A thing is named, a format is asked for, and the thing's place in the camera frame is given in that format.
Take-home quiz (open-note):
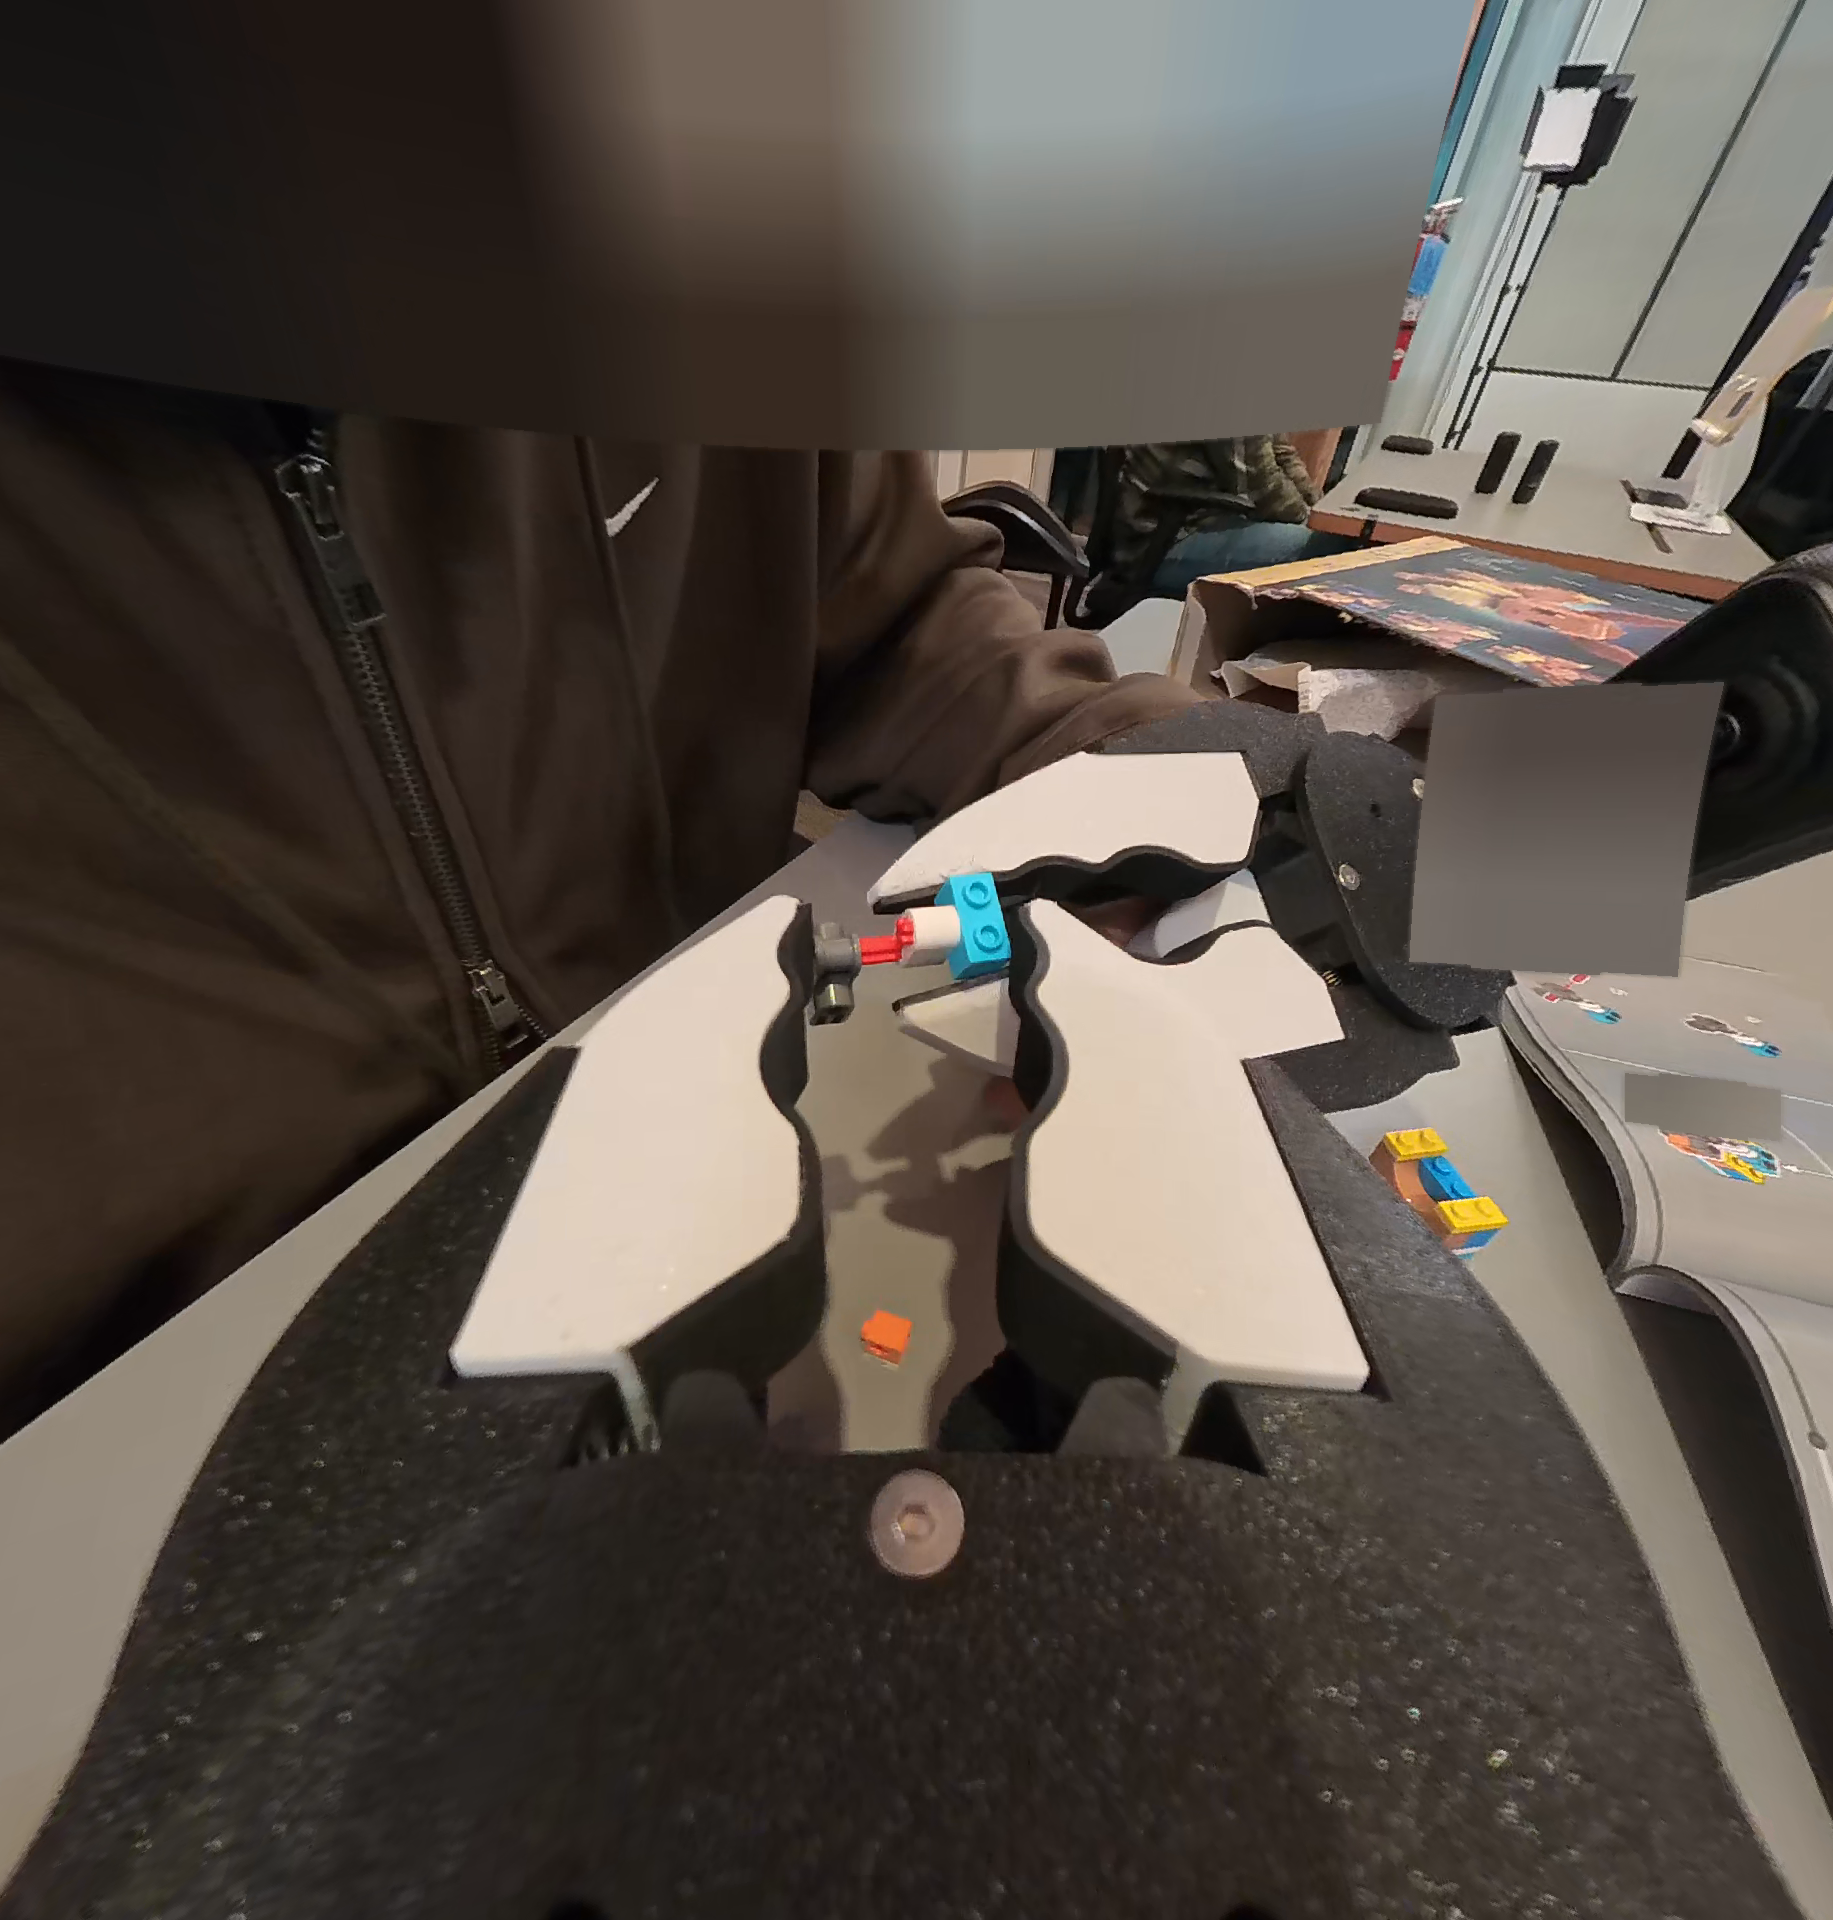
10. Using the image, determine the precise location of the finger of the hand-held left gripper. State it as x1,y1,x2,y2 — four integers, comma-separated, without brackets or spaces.
866,751,1262,917
894,875,1349,1084

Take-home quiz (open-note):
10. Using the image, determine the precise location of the grey instruction booklet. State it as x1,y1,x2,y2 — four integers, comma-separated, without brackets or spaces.
1498,966,1833,1673

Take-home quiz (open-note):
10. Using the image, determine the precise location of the grey claw brick piece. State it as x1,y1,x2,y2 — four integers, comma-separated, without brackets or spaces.
804,917,867,1029

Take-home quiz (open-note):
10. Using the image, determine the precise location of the person's left forearm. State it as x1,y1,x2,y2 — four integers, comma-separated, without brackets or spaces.
796,441,1218,833

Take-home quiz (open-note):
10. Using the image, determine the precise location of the wooden-edged table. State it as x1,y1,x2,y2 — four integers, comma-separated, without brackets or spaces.
1309,448,1779,604

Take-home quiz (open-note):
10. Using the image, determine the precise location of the printed cardboard box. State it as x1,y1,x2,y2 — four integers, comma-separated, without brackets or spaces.
1169,535,1714,739

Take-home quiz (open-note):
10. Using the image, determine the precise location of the light panel on stand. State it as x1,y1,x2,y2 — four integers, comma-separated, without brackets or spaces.
1439,60,1638,454

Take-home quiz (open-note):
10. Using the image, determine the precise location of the teal brick with red pin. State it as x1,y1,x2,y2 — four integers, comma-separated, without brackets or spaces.
850,872,1018,987

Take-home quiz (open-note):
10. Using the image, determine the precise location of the yellow blue brown brick assembly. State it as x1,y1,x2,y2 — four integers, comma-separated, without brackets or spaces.
1370,1126,1511,1243

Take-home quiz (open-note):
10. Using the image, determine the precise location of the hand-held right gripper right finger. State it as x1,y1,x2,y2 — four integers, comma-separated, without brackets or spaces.
994,901,1371,1388

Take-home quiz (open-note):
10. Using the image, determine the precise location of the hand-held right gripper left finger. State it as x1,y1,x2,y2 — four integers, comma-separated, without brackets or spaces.
448,895,831,1383

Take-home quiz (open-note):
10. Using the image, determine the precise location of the person's brown jacket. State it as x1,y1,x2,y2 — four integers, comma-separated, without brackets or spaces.
0,347,947,1478

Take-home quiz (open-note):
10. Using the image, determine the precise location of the black office chair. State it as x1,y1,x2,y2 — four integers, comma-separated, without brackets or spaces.
939,480,1102,635

